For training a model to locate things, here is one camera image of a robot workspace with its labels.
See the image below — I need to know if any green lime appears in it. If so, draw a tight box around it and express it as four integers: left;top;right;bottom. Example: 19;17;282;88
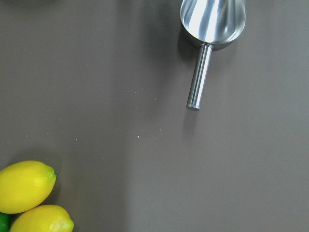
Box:
0;212;12;232

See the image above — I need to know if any stainless steel ice scoop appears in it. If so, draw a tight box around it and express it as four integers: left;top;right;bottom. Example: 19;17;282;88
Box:
180;0;247;111

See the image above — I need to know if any yellow lemon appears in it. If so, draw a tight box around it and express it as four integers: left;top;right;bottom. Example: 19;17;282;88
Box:
10;205;74;232
0;160;57;214

